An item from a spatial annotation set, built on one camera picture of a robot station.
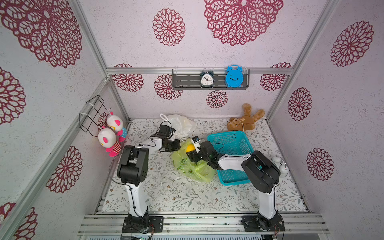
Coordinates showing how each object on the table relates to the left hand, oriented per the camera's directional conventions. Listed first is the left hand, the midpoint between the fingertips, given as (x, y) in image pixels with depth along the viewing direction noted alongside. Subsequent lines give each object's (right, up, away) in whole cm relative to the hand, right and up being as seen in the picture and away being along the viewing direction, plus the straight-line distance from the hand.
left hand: (180, 147), depth 99 cm
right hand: (+6, 0, -4) cm, 8 cm away
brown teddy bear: (+48, +17, +10) cm, 52 cm away
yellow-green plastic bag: (+12, -12, -14) cm, 22 cm away
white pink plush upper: (-39, +15, -7) cm, 43 cm away
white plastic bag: (+1, +15, +7) cm, 16 cm away
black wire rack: (-44, +18, -24) cm, 53 cm away
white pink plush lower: (-40, +7, -16) cm, 44 cm away
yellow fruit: (+6, 0, -7) cm, 10 cm away
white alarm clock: (+57, -10, -19) cm, 61 cm away
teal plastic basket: (+35, +3, +4) cm, 35 cm away
